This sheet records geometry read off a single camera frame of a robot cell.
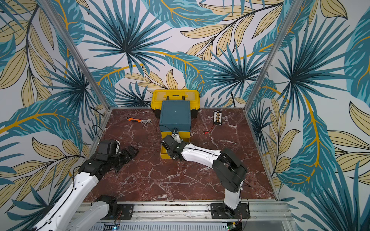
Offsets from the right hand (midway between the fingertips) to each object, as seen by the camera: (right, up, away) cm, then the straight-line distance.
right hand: (176, 146), depth 90 cm
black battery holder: (+31, +19, +23) cm, 43 cm away
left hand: (-23, -4, -11) cm, 26 cm away
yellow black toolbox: (+11, +34, +14) cm, 39 cm away
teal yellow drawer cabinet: (-1, +19, -4) cm, 20 cm away
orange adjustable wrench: (-25, +16, +20) cm, 35 cm away
